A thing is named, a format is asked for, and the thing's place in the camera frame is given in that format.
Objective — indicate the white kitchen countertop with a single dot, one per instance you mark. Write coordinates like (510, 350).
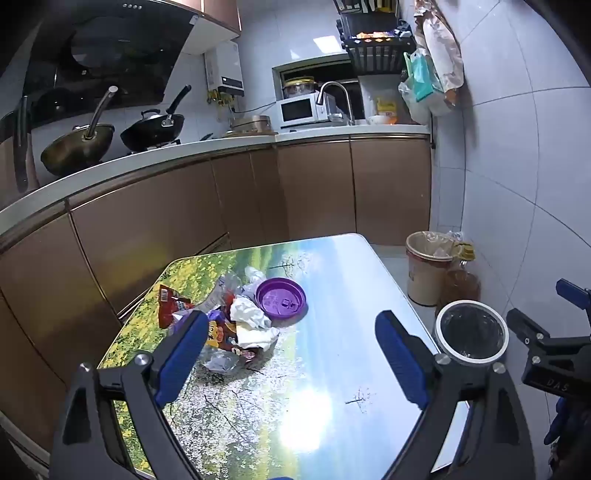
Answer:
(184, 154)

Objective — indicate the white microwave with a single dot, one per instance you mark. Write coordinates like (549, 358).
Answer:
(298, 110)

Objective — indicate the crumpled clear plastic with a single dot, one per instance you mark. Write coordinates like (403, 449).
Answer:
(221, 362)

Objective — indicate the black range hood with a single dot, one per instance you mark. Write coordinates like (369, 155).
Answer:
(115, 55)

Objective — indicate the beige trash bin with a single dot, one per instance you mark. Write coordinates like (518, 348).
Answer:
(425, 277)

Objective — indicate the red snack wrapper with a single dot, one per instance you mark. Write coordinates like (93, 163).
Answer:
(171, 304)

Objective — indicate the olive wok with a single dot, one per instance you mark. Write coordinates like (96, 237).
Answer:
(76, 147)

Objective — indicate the black dish rack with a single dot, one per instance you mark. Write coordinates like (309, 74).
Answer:
(374, 50)

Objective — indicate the orange snack wrapper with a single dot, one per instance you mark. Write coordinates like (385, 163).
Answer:
(224, 339)

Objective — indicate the purple plastic lid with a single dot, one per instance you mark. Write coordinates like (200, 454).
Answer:
(281, 297)

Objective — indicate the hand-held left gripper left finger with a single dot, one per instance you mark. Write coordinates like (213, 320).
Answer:
(184, 360)

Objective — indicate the landscape print table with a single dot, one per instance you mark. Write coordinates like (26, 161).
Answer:
(323, 350)

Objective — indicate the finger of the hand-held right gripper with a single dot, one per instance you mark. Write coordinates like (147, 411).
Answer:
(526, 327)
(575, 293)

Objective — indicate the purple plastic wrapper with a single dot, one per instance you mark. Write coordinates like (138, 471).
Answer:
(216, 315)

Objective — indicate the steel faucet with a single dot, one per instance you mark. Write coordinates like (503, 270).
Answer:
(344, 94)

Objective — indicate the brown kitchen cabinets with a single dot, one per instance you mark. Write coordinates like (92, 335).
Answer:
(323, 184)

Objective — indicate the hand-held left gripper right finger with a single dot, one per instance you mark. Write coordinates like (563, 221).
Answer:
(401, 360)

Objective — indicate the cooking oil bottle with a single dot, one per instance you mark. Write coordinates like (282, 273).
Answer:
(461, 284)

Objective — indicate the black wok with lid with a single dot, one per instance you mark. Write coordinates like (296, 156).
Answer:
(152, 129)

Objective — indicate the white bowl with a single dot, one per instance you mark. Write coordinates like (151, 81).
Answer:
(378, 119)

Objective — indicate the person's right hand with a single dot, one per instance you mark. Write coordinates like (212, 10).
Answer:
(557, 420)

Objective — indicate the glass container with yellow lid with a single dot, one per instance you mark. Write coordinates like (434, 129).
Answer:
(300, 87)

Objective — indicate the gas stove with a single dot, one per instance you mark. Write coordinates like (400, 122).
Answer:
(159, 145)

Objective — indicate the white rimmed trash bin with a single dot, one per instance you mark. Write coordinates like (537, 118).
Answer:
(471, 330)

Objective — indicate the white water heater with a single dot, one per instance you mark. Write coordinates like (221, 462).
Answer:
(226, 69)

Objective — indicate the clear plastic bottle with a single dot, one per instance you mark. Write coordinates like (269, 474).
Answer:
(221, 290)

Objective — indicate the black hanging utensil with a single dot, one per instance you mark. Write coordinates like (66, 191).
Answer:
(23, 147)

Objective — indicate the yellow package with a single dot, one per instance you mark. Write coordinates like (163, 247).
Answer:
(387, 108)

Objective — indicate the brown wall cabinet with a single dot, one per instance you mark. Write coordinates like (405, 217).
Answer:
(221, 18)

